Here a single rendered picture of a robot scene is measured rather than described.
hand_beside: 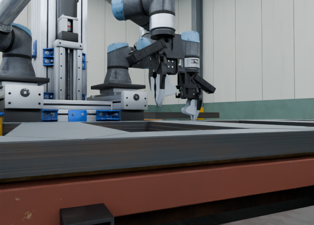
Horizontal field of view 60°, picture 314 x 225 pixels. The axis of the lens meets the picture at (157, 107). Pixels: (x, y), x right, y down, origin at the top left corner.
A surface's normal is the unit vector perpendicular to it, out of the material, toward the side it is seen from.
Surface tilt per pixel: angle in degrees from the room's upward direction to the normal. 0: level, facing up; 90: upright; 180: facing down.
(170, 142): 90
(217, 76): 90
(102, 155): 90
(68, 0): 90
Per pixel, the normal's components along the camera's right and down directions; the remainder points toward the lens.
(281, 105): -0.81, -0.01
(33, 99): 0.58, -0.02
